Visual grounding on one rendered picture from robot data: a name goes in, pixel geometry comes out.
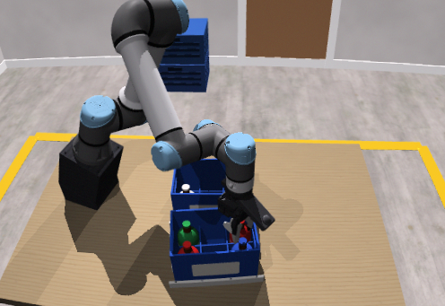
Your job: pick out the green bottle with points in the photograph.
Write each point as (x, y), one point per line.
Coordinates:
(188, 233)

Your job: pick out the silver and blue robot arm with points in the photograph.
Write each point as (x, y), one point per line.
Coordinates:
(145, 99)

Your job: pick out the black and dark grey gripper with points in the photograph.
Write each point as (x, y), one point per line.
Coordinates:
(227, 201)

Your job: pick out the red bottle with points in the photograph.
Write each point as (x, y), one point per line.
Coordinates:
(243, 232)
(187, 248)

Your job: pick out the blue crate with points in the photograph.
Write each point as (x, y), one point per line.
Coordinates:
(210, 173)
(214, 259)

